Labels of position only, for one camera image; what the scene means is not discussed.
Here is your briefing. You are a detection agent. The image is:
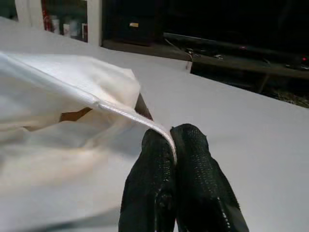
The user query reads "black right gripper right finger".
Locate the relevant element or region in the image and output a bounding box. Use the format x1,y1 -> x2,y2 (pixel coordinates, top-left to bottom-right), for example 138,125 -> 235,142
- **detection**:
170,123 -> 251,232

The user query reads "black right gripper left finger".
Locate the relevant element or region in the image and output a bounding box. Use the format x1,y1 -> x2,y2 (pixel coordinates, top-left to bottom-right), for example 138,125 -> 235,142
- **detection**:
118,128 -> 179,232

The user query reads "white polo shirt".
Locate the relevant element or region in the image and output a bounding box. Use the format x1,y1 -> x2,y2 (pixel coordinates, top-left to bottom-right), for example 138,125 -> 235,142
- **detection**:
0,51 -> 179,219

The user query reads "dark TV stand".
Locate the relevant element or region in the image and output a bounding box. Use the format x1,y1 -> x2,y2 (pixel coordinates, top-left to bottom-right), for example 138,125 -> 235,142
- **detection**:
101,31 -> 309,108

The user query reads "black soundbar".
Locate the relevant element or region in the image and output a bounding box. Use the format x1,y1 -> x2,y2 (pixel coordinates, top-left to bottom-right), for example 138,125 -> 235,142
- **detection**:
163,32 -> 309,64

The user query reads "white glass-door cabinet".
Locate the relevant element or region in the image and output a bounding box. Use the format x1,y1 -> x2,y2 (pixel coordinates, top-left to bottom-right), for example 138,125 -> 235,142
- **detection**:
14,0 -> 103,46

